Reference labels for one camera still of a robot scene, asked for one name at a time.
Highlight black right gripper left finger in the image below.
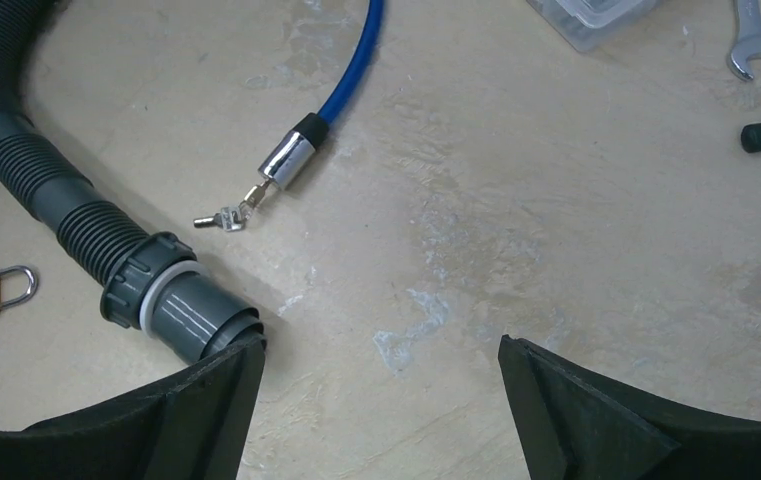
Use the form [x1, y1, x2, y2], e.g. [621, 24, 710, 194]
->
[0, 333, 266, 479]

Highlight silver open-end wrench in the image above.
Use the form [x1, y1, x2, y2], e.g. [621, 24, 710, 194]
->
[728, 0, 761, 82]

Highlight blue cable lock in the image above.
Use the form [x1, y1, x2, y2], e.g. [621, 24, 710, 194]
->
[257, 0, 386, 191]

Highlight clear plastic organizer box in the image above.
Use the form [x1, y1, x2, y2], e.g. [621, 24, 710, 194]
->
[527, 0, 659, 53]

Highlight cable lock keys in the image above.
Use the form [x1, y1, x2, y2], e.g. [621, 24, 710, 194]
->
[193, 179, 271, 232]

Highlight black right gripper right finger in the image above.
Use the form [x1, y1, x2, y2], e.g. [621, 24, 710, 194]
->
[498, 335, 761, 479]

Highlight black corrugated drain hose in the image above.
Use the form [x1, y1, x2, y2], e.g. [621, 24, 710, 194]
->
[0, 0, 267, 366]

